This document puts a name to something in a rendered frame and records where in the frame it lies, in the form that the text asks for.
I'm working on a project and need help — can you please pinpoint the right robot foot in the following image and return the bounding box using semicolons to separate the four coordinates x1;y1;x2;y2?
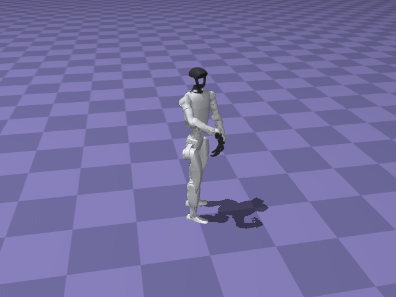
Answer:
186;214;209;224

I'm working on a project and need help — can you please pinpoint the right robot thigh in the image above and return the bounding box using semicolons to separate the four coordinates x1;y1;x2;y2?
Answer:
183;144;202;191

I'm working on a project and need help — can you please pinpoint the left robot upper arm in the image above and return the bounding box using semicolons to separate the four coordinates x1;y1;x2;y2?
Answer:
208;91;220;121

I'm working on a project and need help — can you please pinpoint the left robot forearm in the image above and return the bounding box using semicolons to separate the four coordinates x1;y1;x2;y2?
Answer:
215;113;226;142

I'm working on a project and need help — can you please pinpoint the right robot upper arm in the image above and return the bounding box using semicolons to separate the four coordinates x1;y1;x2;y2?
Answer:
179;95;197;129

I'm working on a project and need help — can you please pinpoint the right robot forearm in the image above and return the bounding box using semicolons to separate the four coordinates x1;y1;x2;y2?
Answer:
192;118;221;137

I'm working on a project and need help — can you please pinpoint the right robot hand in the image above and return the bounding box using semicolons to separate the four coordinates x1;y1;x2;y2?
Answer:
215;133;224;152

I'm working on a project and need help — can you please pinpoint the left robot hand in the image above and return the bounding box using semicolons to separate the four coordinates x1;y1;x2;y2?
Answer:
210;137;225;157

